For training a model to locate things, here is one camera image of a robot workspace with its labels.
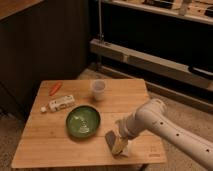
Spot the orange carrot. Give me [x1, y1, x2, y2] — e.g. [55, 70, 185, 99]
[49, 82, 63, 96]

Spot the green plate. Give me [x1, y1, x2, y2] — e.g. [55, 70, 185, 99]
[66, 105, 101, 139]

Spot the white plastic bottle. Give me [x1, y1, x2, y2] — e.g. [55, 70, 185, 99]
[41, 95, 75, 113]

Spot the wooden table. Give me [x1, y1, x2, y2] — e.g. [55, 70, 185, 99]
[12, 79, 166, 169]

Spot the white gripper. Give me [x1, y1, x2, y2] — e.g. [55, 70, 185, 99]
[105, 119, 131, 149]

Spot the clear plastic cup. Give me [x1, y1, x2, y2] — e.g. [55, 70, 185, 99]
[90, 79, 106, 101]

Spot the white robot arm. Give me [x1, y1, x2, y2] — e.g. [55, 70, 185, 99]
[105, 98, 213, 171]

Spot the wooden shelf unit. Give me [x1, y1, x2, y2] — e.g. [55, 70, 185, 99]
[89, 0, 213, 113]

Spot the metal pole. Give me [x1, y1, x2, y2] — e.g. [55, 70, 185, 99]
[97, 0, 104, 42]

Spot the black object on shelf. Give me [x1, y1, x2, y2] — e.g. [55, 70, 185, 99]
[188, 66, 213, 80]

